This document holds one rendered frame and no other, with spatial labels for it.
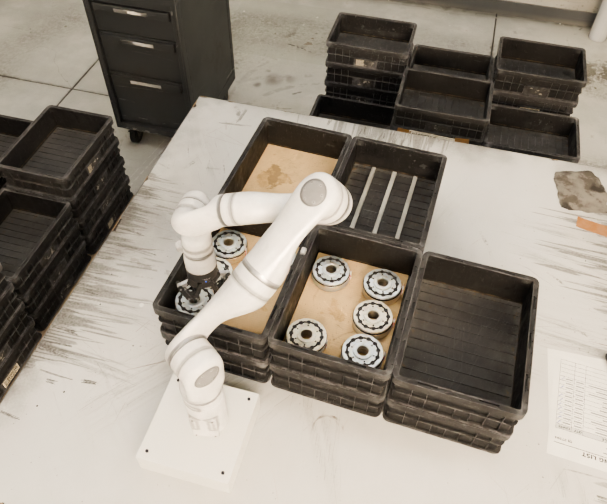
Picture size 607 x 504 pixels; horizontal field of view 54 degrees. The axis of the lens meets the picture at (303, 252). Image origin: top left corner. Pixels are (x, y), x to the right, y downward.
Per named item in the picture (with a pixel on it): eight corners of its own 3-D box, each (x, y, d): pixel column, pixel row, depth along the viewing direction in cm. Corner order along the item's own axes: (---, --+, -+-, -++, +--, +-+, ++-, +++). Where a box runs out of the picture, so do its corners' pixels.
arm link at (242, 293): (257, 263, 127) (285, 292, 122) (179, 358, 131) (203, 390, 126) (233, 254, 119) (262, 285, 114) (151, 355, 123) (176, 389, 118)
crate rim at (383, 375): (389, 383, 137) (390, 378, 135) (265, 346, 142) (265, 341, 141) (422, 255, 161) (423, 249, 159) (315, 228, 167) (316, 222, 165)
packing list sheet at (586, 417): (645, 484, 143) (646, 483, 143) (545, 458, 147) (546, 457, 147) (634, 366, 164) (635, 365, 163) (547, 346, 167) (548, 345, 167)
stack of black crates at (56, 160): (94, 257, 258) (64, 180, 223) (32, 243, 262) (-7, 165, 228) (135, 194, 283) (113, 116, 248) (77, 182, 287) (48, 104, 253)
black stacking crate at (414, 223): (416, 276, 169) (423, 250, 160) (315, 250, 174) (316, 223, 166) (440, 184, 193) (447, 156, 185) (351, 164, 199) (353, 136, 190)
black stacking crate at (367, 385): (383, 401, 144) (389, 378, 135) (267, 366, 150) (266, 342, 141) (416, 277, 169) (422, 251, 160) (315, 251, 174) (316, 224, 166)
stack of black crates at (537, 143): (554, 173, 296) (579, 117, 270) (553, 216, 277) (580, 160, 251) (471, 158, 302) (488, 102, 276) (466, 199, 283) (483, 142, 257)
